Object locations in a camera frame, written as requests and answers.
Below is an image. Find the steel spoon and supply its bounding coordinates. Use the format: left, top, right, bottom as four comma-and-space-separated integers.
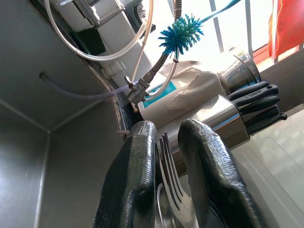
155, 182, 176, 228

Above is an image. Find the white water filter cylinder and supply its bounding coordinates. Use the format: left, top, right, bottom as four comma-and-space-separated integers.
137, 68, 225, 128

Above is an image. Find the red cloth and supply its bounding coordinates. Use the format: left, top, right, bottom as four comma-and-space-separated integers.
268, 0, 304, 57

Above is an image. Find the chrome tap valve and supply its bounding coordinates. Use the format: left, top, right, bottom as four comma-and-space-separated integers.
124, 76, 150, 105

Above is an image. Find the white plastic tube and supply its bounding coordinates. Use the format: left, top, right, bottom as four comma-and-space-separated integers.
44, 0, 155, 62

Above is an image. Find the steel fork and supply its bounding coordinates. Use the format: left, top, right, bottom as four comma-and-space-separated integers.
158, 132, 200, 228

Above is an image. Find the blue bottle brush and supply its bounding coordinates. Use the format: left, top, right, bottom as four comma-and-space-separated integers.
158, 0, 243, 56

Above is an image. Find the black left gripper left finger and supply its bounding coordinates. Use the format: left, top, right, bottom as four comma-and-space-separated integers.
91, 120, 158, 228

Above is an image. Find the steel knife block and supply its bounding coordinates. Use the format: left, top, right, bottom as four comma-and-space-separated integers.
155, 94, 251, 178

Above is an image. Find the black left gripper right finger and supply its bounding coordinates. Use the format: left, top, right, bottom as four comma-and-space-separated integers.
177, 118, 262, 228

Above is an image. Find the shiny steel canister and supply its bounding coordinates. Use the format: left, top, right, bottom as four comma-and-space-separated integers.
217, 47, 262, 95

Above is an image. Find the stainless steel sink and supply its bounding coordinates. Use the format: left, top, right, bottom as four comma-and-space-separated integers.
0, 0, 133, 228

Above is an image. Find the white towel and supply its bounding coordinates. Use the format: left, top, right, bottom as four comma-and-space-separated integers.
158, 60, 220, 111

